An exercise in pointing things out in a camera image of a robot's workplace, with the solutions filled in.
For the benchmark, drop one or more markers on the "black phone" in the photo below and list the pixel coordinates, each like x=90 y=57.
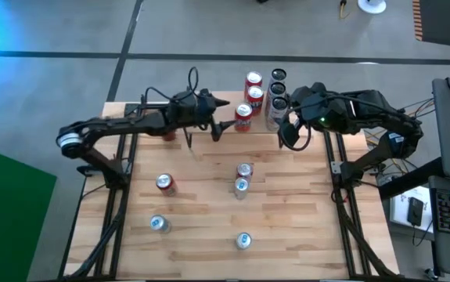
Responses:
x=415 y=211

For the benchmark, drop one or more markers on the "black aluminium table frame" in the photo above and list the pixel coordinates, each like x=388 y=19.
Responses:
x=130 y=106

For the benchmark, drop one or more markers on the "blue silver Red Bull can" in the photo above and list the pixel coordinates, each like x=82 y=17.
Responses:
x=243 y=240
x=241 y=184
x=156 y=222

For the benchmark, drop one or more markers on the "wooden shelf black metal frame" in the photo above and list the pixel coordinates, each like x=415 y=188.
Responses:
x=226 y=113

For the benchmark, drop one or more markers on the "black mat orange striped edge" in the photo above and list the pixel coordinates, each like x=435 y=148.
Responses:
x=440 y=19

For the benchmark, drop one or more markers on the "green floor mat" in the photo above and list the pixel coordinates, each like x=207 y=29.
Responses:
x=5 y=219

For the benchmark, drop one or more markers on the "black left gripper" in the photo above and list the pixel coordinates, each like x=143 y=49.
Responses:
x=193 y=109

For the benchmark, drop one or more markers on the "white paper sheet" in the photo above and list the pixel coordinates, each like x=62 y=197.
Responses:
x=398 y=211

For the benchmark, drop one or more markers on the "white round stand base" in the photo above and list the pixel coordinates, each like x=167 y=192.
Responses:
x=372 y=6

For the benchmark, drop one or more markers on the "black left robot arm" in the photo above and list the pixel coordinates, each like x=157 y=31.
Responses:
x=111 y=125

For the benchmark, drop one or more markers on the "orange-red Fanta can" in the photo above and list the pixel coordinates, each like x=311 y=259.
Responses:
x=243 y=110

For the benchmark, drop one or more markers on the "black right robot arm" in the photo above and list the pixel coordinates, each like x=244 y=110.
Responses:
x=377 y=105

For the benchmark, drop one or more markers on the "tall white can black lid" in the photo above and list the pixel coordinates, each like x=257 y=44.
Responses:
x=278 y=73
x=279 y=103
x=278 y=88

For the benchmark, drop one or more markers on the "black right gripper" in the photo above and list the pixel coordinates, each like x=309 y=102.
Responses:
x=314 y=105

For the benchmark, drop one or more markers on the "red Coca-Cola can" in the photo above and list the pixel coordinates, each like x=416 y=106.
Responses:
x=169 y=137
x=255 y=92
x=164 y=181
x=253 y=77
x=244 y=170

